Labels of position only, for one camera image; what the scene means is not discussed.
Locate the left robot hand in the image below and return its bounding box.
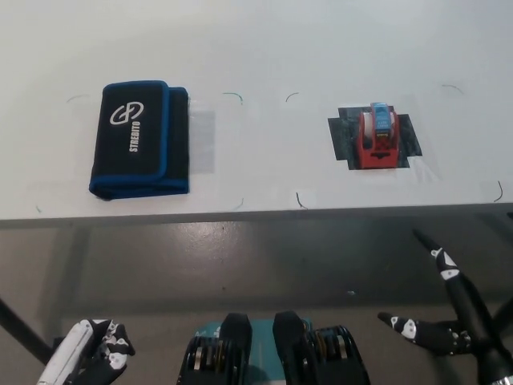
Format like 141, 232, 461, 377
38, 318, 136, 385

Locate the black table leg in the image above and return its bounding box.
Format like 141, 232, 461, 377
491, 297, 513, 334
0, 295, 55, 364

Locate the red tape dispenser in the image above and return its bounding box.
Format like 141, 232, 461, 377
357, 100, 400, 170

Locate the black blue-trimmed notebook case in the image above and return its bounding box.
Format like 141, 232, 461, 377
87, 80, 191, 201

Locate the black tape patch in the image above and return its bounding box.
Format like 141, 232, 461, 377
327, 104, 424, 172

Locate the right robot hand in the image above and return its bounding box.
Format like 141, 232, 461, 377
378, 228, 513, 383

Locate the black teal robot torso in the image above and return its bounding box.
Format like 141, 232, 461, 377
176, 310, 370, 385

